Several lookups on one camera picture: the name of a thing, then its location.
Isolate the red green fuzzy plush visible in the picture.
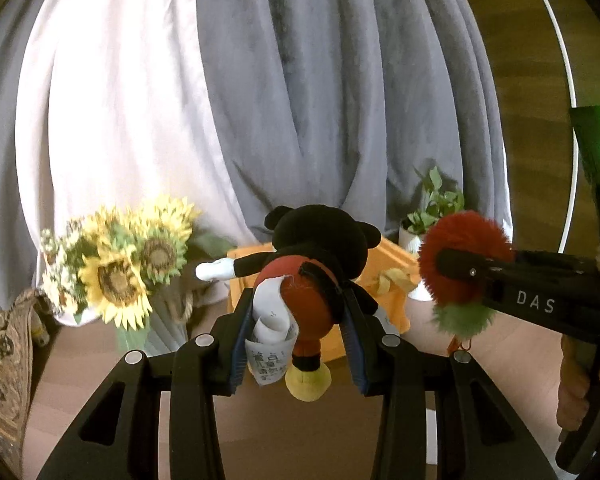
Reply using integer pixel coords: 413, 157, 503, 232
418, 210, 516, 341

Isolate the black red mouse plush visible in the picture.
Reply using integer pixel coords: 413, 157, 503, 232
195, 205, 400, 402

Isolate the right hand on handle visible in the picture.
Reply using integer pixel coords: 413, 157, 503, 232
556, 335, 590, 431

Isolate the green potted plant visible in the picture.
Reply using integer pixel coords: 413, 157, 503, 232
403, 166, 465, 236

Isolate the orange plastic storage box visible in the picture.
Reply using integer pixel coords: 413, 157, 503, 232
227, 238, 420, 363

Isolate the grey ribbed vase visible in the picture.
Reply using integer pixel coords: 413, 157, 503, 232
117, 278, 188, 356

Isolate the patterned brown cushion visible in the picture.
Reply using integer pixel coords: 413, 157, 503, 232
0, 289, 50, 478

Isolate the sunflower bouquet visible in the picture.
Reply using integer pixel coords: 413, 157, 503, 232
40, 196, 234, 332

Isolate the grey curtain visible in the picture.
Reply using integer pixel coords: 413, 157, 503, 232
0, 0, 512, 308

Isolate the white sheer curtain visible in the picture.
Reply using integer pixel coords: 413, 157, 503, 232
14, 0, 251, 326

